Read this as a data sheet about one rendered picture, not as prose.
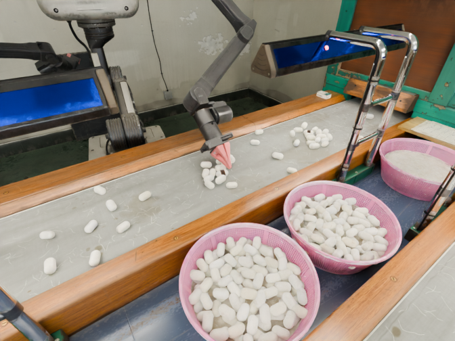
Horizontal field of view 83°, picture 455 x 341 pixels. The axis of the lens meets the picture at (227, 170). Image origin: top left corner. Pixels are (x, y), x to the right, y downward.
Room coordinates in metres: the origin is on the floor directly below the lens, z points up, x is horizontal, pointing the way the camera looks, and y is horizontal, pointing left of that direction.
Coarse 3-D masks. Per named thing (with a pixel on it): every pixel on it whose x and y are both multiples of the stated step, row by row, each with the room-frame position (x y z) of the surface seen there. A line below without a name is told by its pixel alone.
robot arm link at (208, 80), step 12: (240, 36) 1.07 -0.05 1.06; (228, 48) 1.02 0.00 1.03; (240, 48) 1.06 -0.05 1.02; (216, 60) 0.95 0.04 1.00; (228, 60) 0.98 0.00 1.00; (204, 72) 0.90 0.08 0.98; (216, 72) 0.90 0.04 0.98; (204, 84) 0.83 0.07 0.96; (216, 84) 0.87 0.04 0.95; (192, 96) 0.77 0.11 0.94; (192, 108) 0.79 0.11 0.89
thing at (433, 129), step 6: (426, 120) 0.94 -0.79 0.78; (420, 126) 0.90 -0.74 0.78; (426, 126) 0.90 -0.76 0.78; (432, 126) 0.90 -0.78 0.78; (438, 126) 0.90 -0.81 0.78; (444, 126) 0.90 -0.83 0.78; (420, 132) 0.85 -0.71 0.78; (426, 132) 0.85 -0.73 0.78; (432, 132) 0.85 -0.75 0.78; (438, 132) 0.85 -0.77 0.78; (444, 132) 0.85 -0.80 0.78; (450, 132) 0.85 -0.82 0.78; (438, 138) 0.80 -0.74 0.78; (444, 138) 0.80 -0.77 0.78; (450, 138) 0.80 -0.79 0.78
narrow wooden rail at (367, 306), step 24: (432, 240) 0.37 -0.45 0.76; (408, 264) 0.31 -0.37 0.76; (432, 264) 0.31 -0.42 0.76; (360, 288) 0.26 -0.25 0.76; (384, 288) 0.26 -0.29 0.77; (408, 288) 0.26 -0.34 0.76; (336, 312) 0.21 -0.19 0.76; (360, 312) 0.21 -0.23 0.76; (384, 312) 0.21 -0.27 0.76; (312, 336) 0.18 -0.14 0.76; (336, 336) 0.18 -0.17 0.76; (360, 336) 0.18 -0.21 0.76
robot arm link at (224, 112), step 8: (200, 88) 0.80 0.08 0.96; (200, 96) 0.78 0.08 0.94; (200, 104) 0.76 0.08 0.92; (208, 104) 0.79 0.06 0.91; (216, 104) 0.81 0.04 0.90; (224, 104) 0.83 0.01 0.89; (192, 112) 0.79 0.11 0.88; (216, 112) 0.78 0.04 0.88; (224, 112) 0.79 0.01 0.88; (224, 120) 0.78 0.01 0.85
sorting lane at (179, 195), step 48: (240, 144) 0.82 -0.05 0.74; (288, 144) 0.82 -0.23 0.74; (336, 144) 0.82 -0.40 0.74; (192, 192) 0.56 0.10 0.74; (240, 192) 0.56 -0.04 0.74; (0, 240) 0.39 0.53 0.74; (48, 240) 0.39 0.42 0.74; (96, 240) 0.39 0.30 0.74; (144, 240) 0.39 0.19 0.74; (48, 288) 0.27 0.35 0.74
